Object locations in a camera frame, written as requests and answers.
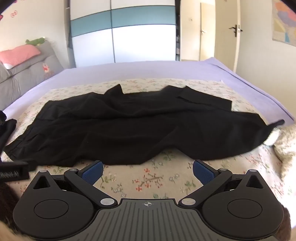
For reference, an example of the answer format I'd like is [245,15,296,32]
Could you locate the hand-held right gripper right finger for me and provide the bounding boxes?
[181,159,264,208]

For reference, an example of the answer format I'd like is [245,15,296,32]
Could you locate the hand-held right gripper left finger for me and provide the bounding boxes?
[32,160,116,208]

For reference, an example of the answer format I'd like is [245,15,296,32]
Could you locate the black pants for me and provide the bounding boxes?
[5,84,285,168]

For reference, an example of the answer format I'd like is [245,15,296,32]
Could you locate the dark cloth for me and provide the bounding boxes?
[0,110,17,151]

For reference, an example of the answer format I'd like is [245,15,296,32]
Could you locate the floral blanket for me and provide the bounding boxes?
[5,78,296,209]

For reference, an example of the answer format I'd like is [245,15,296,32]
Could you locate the fluffy cream blanket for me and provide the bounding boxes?
[264,124,296,165]

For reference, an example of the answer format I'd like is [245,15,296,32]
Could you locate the grey headboard cushion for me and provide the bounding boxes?
[0,40,64,111]

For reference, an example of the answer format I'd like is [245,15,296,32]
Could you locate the purple bed sheet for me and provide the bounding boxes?
[3,57,295,130]

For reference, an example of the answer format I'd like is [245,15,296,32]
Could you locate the pink pillow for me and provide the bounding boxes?
[0,44,41,69]

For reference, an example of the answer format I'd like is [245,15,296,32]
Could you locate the white door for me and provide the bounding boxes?
[215,0,242,75]

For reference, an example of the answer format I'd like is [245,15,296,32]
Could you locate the green plush toy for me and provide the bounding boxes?
[25,37,47,46]

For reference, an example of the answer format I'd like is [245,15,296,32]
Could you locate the white and blue wardrobe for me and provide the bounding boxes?
[69,0,181,68]

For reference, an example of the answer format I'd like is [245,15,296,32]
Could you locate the cream hallway door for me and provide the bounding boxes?
[199,2,216,61]

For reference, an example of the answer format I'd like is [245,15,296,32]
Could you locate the black door handle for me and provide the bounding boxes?
[229,24,243,38]

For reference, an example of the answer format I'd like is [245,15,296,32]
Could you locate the wall map poster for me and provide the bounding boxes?
[271,0,296,43]

